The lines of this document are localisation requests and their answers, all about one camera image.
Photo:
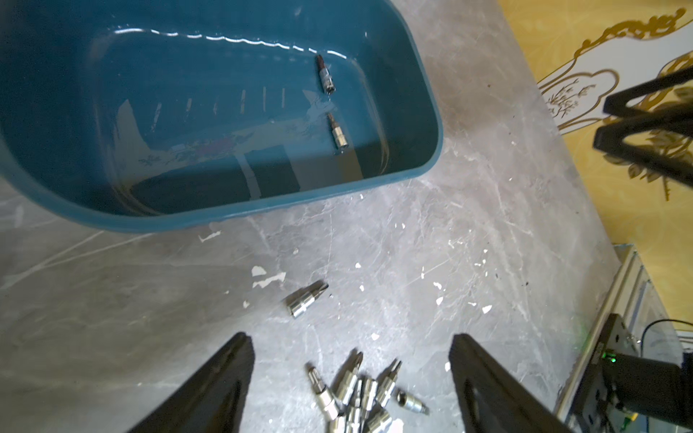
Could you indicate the chrome bit dark square socket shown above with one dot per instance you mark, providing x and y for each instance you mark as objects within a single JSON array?
[{"x": 409, "y": 402}]

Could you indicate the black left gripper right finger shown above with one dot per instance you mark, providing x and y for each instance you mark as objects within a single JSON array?
[{"x": 490, "y": 399}]

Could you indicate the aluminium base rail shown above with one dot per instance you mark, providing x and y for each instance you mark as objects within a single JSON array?
[{"x": 618, "y": 383}]

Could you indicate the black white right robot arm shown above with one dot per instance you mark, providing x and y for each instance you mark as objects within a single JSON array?
[{"x": 680, "y": 386}]

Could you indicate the chrome bit fluted tip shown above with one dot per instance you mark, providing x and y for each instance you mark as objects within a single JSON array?
[{"x": 298, "y": 303}]

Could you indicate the chrome bit lower pile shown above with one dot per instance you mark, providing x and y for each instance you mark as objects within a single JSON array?
[{"x": 369, "y": 393}]

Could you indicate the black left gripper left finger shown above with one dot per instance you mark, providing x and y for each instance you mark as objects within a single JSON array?
[{"x": 213, "y": 399}]

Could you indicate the chrome bit bottom pile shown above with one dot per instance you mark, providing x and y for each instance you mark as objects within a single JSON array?
[{"x": 380, "y": 422}]

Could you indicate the chrome bit slim tip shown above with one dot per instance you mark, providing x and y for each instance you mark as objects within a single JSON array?
[{"x": 339, "y": 137}]

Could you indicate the teal plastic storage box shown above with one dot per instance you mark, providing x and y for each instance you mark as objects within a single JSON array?
[{"x": 151, "y": 116}]

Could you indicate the chrome phillips bit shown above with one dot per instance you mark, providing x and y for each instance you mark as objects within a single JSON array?
[{"x": 346, "y": 384}]

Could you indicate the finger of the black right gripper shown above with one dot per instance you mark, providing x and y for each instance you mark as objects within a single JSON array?
[
  {"x": 616, "y": 104},
  {"x": 659, "y": 143}
]

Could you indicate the chrome socket adapter bit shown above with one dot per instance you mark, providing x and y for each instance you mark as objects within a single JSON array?
[{"x": 325, "y": 398}]

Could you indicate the chrome bit pile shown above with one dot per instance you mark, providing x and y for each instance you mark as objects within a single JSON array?
[
  {"x": 369, "y": 393},
  {"x": 380, "y": 422}
]

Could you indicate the chrome bit with brown tip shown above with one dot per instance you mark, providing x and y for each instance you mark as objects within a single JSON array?
[{"x": 327, "y": 82}]

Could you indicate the chrome hex bit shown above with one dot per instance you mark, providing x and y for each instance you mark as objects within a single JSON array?
[{"x": 386, "y": 386}]

